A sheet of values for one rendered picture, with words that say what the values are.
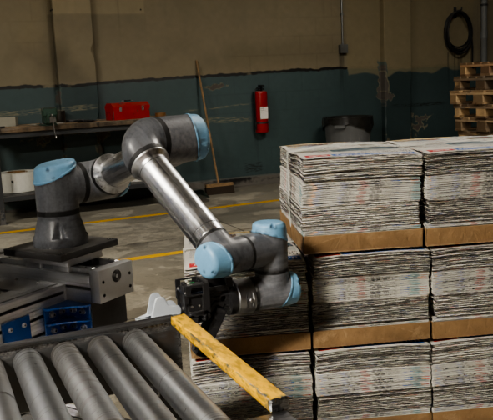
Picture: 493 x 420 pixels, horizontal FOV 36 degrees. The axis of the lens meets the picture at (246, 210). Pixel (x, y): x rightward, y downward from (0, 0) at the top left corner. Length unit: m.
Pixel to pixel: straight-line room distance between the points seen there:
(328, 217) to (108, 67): 6.77
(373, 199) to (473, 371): 0.50
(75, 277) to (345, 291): 0.73
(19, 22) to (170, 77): 1.68
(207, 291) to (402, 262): 0.51
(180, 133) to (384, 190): 0.50
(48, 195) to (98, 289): 0.29
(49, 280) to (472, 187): 1.14
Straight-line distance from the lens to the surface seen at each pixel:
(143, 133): 1.75
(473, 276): 1.91
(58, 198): 2.11
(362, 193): 1.79
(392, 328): 1.87
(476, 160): 1.86
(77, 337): 1.42
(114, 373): 1.26
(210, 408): 1.08
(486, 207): 1.88
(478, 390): 2.00
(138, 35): 8.52
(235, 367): 1.17
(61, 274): 2.11
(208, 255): 1.52
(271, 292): 1.64
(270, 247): 1.60
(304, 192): 1.76
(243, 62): 8.91
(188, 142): 1.82
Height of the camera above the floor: 1.25
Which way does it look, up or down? 10 degrees down
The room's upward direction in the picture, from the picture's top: 3 degrees counter-clockwise
